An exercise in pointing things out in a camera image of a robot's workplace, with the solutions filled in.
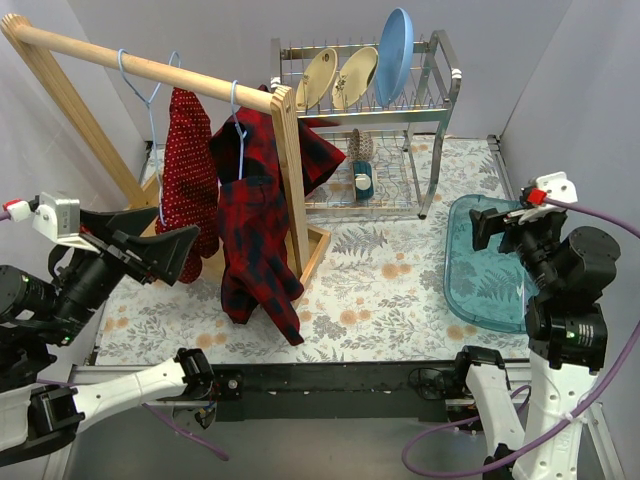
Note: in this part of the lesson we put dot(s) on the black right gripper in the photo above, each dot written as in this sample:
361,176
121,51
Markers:
513,228

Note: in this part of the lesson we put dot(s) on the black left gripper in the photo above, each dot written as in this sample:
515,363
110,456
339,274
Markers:
122,251

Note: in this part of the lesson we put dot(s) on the red polka dot skirt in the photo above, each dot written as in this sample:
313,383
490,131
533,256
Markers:
189,182

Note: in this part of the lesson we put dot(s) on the red plaid garment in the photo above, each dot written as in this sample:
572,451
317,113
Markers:
253,222

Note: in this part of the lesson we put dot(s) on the light blue wire hanger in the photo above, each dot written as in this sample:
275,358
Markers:
148,102

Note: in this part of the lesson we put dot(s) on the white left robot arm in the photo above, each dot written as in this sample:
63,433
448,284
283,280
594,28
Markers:
41,416

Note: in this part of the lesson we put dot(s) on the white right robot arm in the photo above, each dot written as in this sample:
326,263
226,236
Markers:
567,342

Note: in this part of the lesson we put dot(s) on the teal transparent plastic basin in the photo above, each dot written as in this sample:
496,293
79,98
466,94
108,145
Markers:
484,288

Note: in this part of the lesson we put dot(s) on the floral table mat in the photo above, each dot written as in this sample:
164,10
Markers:
377,296

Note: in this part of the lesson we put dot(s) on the stainless steel dish rack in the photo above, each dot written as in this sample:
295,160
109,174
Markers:
408,137

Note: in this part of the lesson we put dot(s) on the wooden clothes rack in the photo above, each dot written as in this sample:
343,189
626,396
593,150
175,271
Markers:
306,244

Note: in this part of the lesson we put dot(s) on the blue plate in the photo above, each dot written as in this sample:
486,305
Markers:
395,53

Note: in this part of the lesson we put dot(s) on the cream floral plate right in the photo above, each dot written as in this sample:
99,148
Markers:
354,78

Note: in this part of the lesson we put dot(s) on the cream floral plate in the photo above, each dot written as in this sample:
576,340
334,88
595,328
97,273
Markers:
354,78
316,79

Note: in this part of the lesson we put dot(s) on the cream floral plate left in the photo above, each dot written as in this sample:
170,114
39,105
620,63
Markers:
316,79

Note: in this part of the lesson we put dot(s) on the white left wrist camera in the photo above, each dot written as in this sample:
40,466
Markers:
55,217

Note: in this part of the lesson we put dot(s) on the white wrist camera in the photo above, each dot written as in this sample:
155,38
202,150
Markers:
536,197
55,217

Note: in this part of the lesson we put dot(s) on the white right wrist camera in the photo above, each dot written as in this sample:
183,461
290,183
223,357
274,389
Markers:
536,197

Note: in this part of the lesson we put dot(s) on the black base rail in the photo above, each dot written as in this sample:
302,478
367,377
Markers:
425,390

